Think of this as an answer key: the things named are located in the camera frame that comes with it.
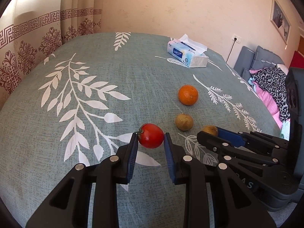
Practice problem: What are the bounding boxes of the red tomato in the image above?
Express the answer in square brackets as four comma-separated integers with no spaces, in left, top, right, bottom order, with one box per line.
[135,123,165,150]

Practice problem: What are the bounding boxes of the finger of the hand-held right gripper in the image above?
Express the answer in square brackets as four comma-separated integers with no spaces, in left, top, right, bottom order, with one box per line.
[217,127,289,150]
[197,131,282,170]

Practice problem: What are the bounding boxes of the orange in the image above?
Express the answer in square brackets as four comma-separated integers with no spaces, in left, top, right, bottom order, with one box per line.
[178,85,199,106]

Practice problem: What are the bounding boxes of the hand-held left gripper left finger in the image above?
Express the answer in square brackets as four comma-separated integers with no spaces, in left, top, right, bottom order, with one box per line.
[26,133,139,228]

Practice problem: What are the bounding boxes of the brown kiwi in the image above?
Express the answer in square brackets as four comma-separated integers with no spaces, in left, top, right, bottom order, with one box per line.
[202,125,219,137]
[175,113,194,131]

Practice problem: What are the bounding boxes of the red board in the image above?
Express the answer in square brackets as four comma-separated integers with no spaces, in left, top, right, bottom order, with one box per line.
[288,51,304,69]

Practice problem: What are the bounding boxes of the pink blanket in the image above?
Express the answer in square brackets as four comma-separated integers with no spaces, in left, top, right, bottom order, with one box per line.
[248,69,283,129]

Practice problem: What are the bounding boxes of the beige patterned curtain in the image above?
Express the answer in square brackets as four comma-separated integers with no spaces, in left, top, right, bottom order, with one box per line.
[0,0,104,105]

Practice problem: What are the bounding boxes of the grey leaf print tablecloth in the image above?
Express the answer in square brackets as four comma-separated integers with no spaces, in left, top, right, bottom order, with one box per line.
[0,32,283,228]

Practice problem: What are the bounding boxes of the framed wall picture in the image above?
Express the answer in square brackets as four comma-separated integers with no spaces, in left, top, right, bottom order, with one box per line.
[270,0,291,45]

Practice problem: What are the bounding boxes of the grey sofa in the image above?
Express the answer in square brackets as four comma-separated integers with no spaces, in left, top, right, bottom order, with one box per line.
[233,45,285,83]

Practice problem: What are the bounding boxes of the black power cable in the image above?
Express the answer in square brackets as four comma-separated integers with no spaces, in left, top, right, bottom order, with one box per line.
[225,40,237,63]

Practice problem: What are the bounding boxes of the tissue pack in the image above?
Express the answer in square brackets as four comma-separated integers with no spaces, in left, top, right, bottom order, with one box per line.
[167,34,209,69]

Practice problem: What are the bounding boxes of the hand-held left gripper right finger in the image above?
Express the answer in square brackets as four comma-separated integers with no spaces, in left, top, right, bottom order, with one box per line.
[164,132,277,228]

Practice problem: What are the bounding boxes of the leopard print cloth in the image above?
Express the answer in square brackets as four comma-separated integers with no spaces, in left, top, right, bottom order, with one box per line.
[252,67,291,123]

